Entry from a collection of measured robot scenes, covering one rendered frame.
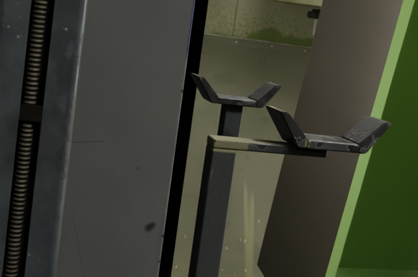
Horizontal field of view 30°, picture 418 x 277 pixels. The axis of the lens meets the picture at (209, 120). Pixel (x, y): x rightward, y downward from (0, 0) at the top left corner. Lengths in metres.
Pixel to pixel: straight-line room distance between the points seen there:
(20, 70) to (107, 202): 0.57
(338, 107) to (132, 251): 0.79
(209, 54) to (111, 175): 1.96
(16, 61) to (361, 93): 1.22
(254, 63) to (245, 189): 0.53
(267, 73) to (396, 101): 1.05
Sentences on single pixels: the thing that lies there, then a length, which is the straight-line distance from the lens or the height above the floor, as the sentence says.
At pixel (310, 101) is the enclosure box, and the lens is 1.89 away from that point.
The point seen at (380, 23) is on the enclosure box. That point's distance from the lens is 1.65.
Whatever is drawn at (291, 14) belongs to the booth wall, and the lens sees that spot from 3.13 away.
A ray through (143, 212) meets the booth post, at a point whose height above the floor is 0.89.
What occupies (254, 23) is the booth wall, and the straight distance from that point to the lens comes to 3.08.
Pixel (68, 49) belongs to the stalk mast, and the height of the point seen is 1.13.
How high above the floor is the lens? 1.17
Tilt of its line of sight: 7 degrees down
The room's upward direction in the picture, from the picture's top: 8 degrees clockwise
